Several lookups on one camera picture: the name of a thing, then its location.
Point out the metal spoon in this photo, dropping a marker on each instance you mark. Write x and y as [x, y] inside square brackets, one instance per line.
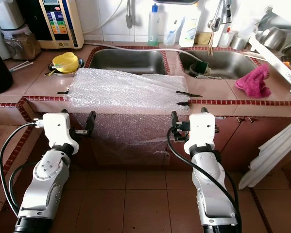
[50, 73]

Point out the yellow plastic cup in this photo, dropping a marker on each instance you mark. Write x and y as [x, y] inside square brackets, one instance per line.
[65, 63]

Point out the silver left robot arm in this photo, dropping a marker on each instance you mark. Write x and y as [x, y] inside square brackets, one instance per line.
[45, 179]

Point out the brown kitchen cabinet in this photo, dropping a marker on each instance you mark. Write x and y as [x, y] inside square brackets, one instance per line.
[252, 131]

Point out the clear bubble wrap sheet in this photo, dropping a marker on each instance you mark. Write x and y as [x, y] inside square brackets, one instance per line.
[126, 92]

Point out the shallow steel bowl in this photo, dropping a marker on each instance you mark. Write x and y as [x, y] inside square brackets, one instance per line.
[81, 64]

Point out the green sponge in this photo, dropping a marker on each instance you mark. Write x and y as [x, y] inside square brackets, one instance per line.
[202, 68]

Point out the steel sink basin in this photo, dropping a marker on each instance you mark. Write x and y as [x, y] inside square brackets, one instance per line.
[126, 60]
[228, 63]

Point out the clear plastic cup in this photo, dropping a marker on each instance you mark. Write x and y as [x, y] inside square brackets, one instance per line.
[172, 38]

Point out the white stick with green end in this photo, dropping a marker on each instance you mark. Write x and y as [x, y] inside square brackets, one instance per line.
[21, 64]
[25, 67]

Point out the wooden chopsticks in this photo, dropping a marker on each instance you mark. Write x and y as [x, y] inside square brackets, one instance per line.
[211, 43]

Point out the pink cloth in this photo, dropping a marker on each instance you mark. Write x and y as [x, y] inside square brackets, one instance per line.
[254, 82]

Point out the white detergent bottle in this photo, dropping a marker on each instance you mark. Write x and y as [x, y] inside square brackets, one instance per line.
[189, 31]

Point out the white slatted rack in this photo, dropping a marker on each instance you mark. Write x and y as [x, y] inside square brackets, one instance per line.
[271, 160]

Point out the soap bottle with blue cap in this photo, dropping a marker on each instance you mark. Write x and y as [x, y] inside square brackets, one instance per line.
[155, 29]

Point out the cream water ionizer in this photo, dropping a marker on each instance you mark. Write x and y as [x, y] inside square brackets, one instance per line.
[62, 29]

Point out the jar of brown powder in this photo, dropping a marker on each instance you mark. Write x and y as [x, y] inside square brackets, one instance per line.
[25, 46]

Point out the steel cup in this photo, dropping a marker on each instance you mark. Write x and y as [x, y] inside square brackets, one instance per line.
[239, 42]

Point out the white dish rack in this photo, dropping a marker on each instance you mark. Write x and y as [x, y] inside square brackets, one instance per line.
[276, 63]

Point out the dark hanging pan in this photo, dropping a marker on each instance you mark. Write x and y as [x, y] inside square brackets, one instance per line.
[177, 2]

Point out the steel bowl in rack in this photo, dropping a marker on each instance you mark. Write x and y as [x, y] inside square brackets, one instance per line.
[271, 39]

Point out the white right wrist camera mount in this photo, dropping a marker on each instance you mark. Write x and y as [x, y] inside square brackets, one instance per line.
[201, 128]

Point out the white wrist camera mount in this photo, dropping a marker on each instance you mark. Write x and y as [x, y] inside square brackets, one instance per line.
[60, 128]
[201, 128]

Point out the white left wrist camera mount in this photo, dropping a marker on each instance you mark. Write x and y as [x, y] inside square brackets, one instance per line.
[60, 128]

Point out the chrome wall faucet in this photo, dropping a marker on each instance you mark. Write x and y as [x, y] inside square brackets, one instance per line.
[130, 14]

